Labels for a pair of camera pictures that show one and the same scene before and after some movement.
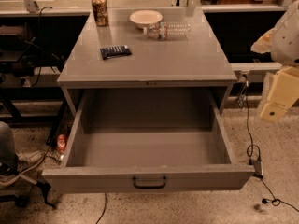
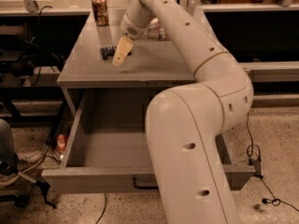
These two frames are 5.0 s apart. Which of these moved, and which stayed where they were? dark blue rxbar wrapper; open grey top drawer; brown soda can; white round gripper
Moved: white round gripper
Stayed: brown soda can; open grey top drawer; dark blue rxbar wrapper
